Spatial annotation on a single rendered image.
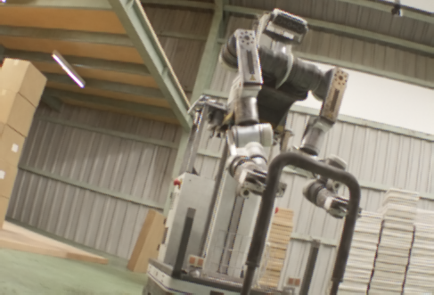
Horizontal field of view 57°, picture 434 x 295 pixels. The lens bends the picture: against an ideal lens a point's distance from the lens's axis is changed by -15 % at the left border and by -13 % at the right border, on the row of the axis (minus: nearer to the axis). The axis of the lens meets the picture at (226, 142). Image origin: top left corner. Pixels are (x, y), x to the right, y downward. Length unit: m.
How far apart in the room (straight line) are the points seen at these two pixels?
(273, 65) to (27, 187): 8.57
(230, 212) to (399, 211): 2.59
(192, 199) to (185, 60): 7.55
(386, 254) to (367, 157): 4.75
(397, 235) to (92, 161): 6.76
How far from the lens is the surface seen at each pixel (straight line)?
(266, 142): 1.84
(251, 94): 1.88
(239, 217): 2.13
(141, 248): 5.76
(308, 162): 1.36
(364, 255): 4.33
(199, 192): 2.28
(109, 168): 9.31
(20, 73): 4.62
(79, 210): 9.41
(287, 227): 4.08
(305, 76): 2.06
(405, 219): 4.45
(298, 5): 9.58
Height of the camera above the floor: 0.40
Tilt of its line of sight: 15 degrees up
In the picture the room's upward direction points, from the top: 14 degrees clockwise
